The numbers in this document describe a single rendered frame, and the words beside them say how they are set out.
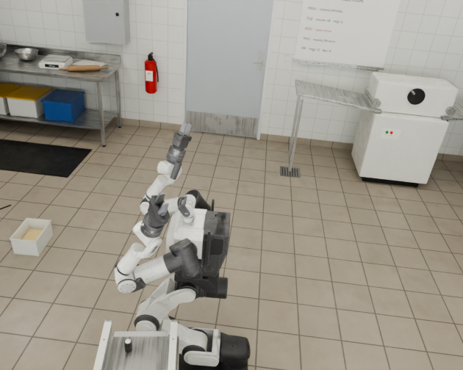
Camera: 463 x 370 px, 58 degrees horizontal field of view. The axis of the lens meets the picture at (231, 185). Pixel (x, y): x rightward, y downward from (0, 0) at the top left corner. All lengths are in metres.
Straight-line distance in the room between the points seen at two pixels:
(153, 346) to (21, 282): 1.88
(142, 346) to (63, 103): 4.08
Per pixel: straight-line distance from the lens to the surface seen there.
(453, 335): 3.68
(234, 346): 2.63
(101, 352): 1.92
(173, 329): 1.96
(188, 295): 2.26
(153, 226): 1.66
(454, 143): 6.38
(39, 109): 5.91
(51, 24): 6.13
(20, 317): 3.41
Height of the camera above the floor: 2.40
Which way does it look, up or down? 31 degrees down
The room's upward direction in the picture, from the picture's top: 5 degrees clockwise
